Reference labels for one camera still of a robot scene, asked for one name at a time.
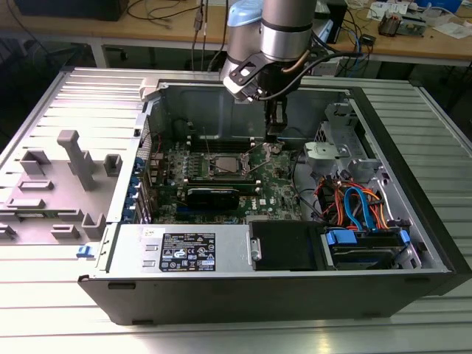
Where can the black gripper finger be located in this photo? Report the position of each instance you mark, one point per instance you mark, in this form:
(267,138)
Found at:
(273,134)

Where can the silver topped CPU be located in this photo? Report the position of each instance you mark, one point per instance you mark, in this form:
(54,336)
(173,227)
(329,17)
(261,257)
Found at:
(225,164)

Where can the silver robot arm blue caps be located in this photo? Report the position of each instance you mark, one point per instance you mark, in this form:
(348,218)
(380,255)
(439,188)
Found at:
(285,40)

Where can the black RAM slot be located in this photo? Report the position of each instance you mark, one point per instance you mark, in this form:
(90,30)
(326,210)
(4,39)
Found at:
(221,136)
(221,183)
(221,141)
(249,187)
(221,149)
(221,145)
(221,179)

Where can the CPU socket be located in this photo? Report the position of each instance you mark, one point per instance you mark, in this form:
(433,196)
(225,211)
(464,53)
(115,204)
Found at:
(228,175)

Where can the black drive bay cover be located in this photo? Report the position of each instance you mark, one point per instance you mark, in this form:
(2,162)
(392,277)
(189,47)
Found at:
(284,245)

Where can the blue expansion slot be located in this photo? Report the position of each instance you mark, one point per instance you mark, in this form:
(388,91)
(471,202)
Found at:
(182,212)

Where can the blue expansion slot clip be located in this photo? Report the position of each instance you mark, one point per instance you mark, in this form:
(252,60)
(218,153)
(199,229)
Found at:
(128,217)
(139,164)
(135,183)
(131,201)

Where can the round coin battery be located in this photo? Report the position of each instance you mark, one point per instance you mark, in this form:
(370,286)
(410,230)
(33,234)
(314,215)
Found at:
(276,149)

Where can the metal drive cage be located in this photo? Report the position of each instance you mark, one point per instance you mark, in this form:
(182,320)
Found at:
(321,151)

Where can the green motherboard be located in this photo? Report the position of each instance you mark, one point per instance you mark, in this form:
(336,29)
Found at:
(274,191)

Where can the black tower box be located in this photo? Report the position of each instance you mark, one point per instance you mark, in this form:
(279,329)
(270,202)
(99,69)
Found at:
(338,22)

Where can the black graphics card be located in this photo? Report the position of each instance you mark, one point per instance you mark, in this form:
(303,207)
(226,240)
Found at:
(212,201)

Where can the small black adapter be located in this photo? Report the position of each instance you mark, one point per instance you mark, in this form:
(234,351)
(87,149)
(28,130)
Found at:
(368,40)

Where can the silver metal port block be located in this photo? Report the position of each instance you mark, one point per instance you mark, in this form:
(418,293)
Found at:
(156,171)
(156,158)

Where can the hard disk in blue carrier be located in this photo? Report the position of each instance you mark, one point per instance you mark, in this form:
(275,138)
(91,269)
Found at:
(341,236)

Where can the white paper sheets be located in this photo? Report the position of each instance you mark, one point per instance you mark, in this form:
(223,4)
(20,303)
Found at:
(378,9)
(453,29)

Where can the copper finned heatsink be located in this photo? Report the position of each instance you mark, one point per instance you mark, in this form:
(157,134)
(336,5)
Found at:
(391,24)

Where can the green circuit board part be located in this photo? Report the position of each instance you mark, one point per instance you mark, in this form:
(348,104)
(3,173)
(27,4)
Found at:
(414,26)

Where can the wooden desk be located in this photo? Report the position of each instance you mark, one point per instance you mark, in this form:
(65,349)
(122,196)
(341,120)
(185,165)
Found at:
(129,31)

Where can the black PC case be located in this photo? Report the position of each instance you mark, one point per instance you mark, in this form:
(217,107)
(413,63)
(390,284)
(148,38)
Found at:
(221,298)

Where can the grey power supply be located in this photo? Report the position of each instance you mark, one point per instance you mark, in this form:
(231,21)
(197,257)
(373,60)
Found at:
(125,239)

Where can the large black box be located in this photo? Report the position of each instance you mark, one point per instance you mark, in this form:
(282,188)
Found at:
(73,9)

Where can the small blue clip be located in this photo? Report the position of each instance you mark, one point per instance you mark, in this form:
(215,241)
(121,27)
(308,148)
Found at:
(85,252)

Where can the grey parts rack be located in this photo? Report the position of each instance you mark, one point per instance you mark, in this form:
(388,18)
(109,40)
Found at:
(55,191)

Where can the black office chair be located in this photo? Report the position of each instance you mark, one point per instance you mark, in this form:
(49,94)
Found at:
(33,73)

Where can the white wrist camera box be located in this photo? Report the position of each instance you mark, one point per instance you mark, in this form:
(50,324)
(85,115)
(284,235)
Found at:
(239,92)

